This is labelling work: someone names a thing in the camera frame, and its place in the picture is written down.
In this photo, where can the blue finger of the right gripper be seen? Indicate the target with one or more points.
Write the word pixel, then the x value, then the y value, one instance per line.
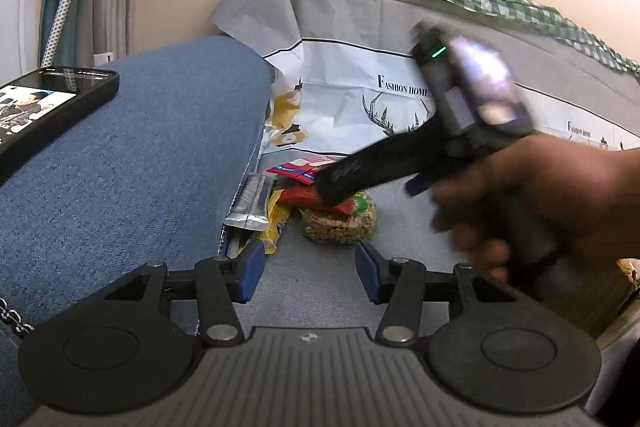
pixel 418 185

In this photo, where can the black smartphone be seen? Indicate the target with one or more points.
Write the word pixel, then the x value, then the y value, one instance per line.
pixel 40 106

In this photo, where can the red spicy strip snack packet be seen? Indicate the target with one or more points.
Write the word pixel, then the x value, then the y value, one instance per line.
pixel 304 169

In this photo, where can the person right hand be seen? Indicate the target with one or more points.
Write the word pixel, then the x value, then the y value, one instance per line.
pixel 590 194

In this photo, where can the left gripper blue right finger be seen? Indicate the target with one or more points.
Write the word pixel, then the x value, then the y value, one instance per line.
pixel 374 272

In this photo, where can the round peanut brittle snack packet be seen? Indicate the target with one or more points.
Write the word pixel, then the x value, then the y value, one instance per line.
pixel 323 226

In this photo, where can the silver foil snack bar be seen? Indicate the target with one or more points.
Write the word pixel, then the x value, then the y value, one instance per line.
pixel 250 210

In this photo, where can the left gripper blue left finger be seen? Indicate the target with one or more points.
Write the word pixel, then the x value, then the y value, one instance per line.
pixel 249 265

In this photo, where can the brown cardboard box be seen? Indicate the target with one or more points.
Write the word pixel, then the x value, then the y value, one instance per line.
pixel 607 294

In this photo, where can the yellow cartoon snack packet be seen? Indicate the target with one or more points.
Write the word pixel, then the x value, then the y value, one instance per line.
pixel 278 214

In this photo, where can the grey deer print sofa cover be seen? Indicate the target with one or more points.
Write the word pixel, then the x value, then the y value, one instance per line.
pixel 344 77

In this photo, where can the red square snack packet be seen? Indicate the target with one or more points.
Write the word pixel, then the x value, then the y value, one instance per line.
pixel 306 197

